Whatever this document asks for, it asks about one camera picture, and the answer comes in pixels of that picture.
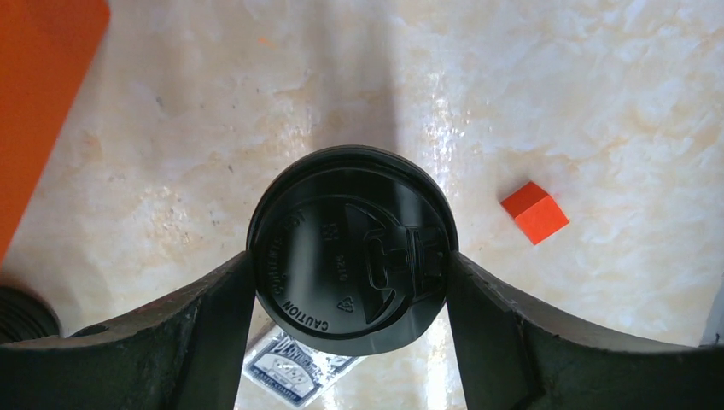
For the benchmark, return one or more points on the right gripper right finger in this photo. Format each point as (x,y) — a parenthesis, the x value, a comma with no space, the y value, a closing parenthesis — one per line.
(515,351)

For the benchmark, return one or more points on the orange paper bag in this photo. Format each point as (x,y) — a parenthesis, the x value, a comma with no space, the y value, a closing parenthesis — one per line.
(47,48)

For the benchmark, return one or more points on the blue playing card box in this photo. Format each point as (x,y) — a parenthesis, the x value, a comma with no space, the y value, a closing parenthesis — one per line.
(291,371)

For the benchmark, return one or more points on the stack of black cup lids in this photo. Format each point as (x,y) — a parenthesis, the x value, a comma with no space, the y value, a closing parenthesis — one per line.
(23,317)

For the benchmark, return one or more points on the small red cube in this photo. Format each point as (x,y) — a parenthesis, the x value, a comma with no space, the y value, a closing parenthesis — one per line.
(535,212)

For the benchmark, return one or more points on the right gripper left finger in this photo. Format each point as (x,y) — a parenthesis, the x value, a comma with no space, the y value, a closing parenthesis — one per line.
(182,351)

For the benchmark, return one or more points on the single black cup lid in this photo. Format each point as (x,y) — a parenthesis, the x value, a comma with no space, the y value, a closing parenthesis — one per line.
(350,247)

